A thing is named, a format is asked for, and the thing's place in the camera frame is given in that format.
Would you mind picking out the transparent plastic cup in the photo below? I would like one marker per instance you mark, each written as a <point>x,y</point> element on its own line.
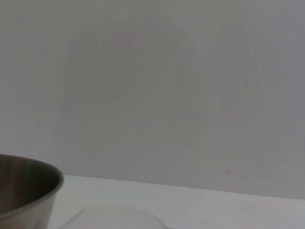
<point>119,219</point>

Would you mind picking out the stainless steel mixing bowl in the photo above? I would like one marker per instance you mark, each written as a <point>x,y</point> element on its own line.
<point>23,186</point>

